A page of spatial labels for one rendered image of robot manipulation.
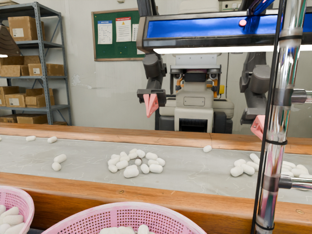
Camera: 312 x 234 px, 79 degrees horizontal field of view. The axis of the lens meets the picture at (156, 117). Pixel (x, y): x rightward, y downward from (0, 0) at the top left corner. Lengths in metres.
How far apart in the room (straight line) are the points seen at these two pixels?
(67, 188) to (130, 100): 2.36
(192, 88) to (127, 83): 1.68
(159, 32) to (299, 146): 0.59
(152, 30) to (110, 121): 2.57
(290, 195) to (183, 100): 0.78
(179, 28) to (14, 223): 0.47
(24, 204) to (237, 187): 0.44
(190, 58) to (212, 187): 0.78
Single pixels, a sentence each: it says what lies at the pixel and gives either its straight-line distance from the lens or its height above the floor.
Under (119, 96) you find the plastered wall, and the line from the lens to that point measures 2.80.
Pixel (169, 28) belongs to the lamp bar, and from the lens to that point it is 0.42.
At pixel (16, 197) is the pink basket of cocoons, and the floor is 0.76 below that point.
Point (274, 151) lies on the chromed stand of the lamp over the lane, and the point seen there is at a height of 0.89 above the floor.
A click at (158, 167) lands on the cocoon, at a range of 0.50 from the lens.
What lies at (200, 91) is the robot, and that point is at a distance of 1.16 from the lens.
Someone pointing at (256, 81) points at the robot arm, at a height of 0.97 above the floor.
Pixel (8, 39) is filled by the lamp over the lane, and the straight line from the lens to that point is 0.65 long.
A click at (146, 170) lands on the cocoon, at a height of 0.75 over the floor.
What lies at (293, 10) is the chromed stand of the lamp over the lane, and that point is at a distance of 0.29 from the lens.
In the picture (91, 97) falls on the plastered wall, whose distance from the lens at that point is 3.01.
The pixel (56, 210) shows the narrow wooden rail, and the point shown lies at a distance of 0.46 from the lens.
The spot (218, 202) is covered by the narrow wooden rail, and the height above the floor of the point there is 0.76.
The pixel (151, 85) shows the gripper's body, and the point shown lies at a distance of 0.70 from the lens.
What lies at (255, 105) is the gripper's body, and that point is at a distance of 0.63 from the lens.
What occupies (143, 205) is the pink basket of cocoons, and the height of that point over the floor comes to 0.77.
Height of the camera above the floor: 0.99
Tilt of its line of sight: 12 degrees down
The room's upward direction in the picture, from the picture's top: straight up
